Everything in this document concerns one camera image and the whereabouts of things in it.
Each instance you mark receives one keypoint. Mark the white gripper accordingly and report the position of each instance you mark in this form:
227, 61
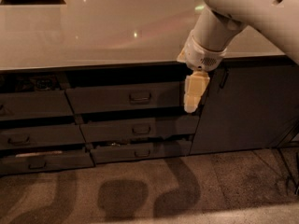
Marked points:
201, 57

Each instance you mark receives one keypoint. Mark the grey drawer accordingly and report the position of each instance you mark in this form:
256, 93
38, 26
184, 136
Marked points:
141, 151
43, 136
139, 128
33, 105
124, 97
45, 163

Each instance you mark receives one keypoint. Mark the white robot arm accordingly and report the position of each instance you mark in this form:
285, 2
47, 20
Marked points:
218, 24

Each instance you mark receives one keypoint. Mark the grey cabinet door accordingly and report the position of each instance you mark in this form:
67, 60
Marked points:
250, 103

